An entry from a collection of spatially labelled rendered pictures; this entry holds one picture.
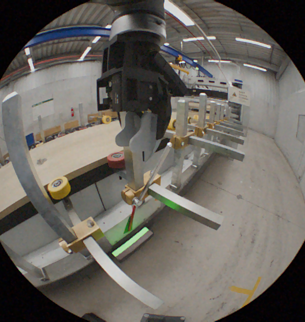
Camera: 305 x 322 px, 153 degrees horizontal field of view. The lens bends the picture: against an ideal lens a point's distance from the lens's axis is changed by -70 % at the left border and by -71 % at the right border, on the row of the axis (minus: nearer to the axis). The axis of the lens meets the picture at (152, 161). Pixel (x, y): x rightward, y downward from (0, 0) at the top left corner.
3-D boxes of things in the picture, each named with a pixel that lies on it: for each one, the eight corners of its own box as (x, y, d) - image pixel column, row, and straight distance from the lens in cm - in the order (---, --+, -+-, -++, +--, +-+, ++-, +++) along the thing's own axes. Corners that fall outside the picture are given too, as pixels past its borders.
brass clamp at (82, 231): (106, 237, 37) (100, 228, 33) (71, 257, 39) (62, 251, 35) (95, 223, 41) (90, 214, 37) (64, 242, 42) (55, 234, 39)
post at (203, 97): (198, 168, 84) (207, 94, 73) (195, 170, 81) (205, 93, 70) (193, 167, 85) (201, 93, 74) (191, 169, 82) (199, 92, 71)
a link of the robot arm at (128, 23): (138, 40, 30) (179, 27, 25) (138, 57, 27) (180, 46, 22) (101, 31, 25) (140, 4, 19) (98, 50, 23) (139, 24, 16)
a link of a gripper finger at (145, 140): (124, 171, 20) (119, 113, 17) (149, 158, 24) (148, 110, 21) (137, 179, 18) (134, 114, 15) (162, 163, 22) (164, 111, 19)
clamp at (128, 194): (160, 186, 44) (161, 175, 41) (132, 208, 37) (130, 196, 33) (148, 180, 47) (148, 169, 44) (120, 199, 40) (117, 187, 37)
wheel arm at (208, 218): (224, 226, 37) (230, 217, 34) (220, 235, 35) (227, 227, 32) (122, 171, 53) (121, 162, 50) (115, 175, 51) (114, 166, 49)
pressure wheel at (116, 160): (133, 178, 52) (131, 153, 46) (119, 187, 49) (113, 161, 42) (122, 171, 57) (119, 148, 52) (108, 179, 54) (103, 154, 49)
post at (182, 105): (178, 195, 68) (189, 100, 49) (174, 199, 66) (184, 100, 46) (172, 193, 69) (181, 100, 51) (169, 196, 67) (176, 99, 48)
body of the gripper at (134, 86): (97, 115, 20) (97, 47, 22) (137, 108, 24) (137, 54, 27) (126, 117, 13) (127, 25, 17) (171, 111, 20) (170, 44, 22)
